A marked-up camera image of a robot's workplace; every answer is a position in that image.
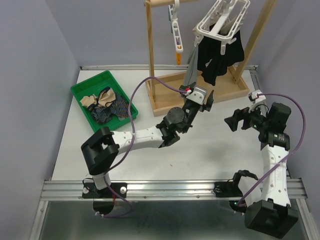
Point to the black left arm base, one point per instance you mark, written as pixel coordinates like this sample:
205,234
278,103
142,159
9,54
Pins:
90,190

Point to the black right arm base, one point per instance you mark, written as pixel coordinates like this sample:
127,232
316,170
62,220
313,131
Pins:
230,188

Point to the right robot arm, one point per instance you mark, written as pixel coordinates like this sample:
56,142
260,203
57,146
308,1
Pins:
265,201

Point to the green plastic tray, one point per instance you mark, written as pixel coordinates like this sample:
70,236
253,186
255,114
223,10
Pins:
93,86

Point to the blue striped underwear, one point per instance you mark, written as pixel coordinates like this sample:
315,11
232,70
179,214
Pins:
118,108

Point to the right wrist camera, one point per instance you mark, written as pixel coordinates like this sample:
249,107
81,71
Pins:
256,98

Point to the white rectangular clip hanger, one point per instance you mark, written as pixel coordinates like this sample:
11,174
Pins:
222,22

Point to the aluminium mounting rail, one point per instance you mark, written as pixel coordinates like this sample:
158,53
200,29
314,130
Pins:
136,190

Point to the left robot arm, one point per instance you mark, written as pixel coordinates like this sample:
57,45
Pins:
101,149

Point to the orange clothes peg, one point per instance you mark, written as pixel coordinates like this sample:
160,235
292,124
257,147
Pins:
178,58

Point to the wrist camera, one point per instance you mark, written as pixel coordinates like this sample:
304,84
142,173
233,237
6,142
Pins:
256,98
195,94

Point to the beige underwear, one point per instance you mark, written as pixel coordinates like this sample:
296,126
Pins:
104,99

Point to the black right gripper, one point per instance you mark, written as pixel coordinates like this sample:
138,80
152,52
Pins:
238,115

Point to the white straight clip hanger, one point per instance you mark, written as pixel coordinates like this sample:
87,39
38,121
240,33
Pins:
175,29

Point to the grey underwear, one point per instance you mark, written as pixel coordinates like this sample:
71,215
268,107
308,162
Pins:
191,73

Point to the black underwear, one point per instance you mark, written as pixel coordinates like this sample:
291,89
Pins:
212,63

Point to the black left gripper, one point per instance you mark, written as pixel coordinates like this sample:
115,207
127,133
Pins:
206,106

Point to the wooden clothes rack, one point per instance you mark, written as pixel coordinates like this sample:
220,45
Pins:
173,90

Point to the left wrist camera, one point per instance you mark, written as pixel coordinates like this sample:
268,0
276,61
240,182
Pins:
195,94

